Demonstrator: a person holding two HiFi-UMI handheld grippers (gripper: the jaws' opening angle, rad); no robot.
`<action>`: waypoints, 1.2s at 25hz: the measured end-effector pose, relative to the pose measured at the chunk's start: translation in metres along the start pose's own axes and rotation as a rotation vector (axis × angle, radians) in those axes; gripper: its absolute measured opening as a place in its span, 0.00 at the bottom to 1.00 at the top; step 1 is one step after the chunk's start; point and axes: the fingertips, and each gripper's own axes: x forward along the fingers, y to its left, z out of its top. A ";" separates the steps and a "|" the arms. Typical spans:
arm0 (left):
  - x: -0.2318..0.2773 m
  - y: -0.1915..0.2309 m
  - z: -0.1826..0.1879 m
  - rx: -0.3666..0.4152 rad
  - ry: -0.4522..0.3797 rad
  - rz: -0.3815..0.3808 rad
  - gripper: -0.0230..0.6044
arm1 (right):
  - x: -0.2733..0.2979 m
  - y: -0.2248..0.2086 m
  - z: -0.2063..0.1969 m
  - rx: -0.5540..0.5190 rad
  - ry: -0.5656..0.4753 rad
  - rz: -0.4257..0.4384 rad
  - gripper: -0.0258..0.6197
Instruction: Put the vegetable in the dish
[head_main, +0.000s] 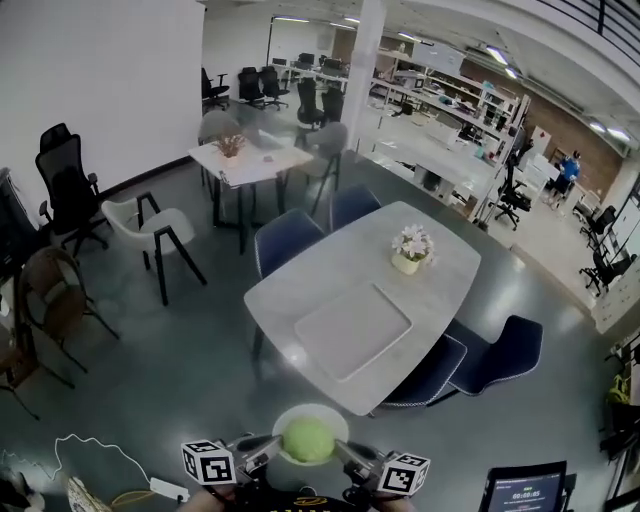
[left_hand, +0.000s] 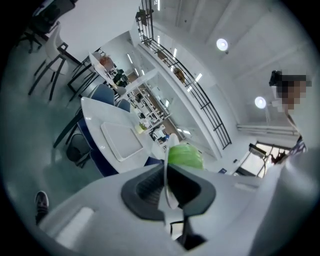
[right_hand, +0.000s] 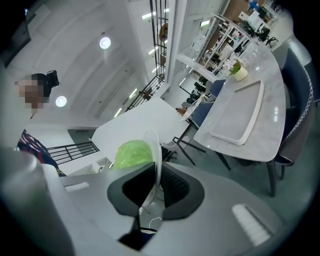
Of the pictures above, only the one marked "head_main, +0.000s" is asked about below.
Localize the person's left forearm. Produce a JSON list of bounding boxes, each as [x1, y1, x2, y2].
[[189, 488, 237, 512]]

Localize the black trash bin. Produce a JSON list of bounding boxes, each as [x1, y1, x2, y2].
[[0, 167, 39, 282]]

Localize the white column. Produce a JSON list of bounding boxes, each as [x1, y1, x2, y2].
[[344, 0, 387, 157]]

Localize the white chair with black legs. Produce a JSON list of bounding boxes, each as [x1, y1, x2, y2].
[[101, 192, 209, 307]]

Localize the grey lockers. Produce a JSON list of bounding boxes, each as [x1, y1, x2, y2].
[[589, 189, 640, 337]]

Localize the black mesh high-back chair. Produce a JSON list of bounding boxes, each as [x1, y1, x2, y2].
[[34, 122, 109, 257]]

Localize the blue dining chair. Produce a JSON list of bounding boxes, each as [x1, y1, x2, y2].
[[253, 208, 326, 281], [378, 333, 469, 409], [447, 314, 545, 399], [329, 183, 383, 234]]

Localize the grey marble dining table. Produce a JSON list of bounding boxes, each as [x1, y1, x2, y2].
[[243, 199, 483, 419]]

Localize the brown wicker chair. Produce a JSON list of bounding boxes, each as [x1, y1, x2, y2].
[[14, 247, 121, 374]]

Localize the person's right forearm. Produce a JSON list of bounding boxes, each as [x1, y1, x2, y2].
[[372, 494, 417, 512]]

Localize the white square table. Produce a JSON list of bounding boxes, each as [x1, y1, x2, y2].
[[187, 130, 315, 256]]

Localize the black tablet screen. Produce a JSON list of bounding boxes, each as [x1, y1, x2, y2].
[[482, 459, 569, 512]]

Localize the green cabbage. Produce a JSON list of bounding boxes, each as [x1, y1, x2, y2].
[[282, 417, 336, 465]]

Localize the yellow-green plastic item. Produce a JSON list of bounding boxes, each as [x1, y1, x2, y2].
[[607, 374, 633, 407]]

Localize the white storage shelving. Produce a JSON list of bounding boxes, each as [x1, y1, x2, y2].
[[367, 42, 532, 232]]

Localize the black office chair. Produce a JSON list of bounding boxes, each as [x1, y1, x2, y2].
[[578, 249, 632, 297], [296, 77, 327, 132], [492, 154, 534, 232], [201, 67, 231, 112], [237, 67, 267, 109], [259, 64, 291, 112], [319, 87, 347, 127], [579, 204, 618, 251]]

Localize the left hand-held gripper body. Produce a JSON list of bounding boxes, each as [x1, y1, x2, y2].
[[180, 433, 266, 501]]

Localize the pink flowers in cream pot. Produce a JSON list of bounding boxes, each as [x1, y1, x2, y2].
[[390, 223, 437, 275]]

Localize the black mezzanine railing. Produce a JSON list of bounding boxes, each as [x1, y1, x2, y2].
[[539, 0, 640, 77]]

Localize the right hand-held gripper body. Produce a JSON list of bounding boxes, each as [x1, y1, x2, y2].
[[344, 442, 432, 501]]

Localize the white power strip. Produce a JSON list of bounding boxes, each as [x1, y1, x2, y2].
[[148, 477, 191, 503]]

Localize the gold chair with floral cushion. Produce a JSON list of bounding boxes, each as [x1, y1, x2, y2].
[[67, 475, 151, 512]]

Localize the person's navy printed shirt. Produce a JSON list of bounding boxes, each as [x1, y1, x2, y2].
[[232, 492, 374, 512]]

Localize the grey rectangular tray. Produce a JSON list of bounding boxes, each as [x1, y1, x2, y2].
[[293, 281, 414, 384]]

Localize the dried reddish potted plant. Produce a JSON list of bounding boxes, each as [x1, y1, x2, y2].
[[212, 133, 248, 169]]

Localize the white round plate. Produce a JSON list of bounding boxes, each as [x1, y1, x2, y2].
[[272, 402, 350, 469]]

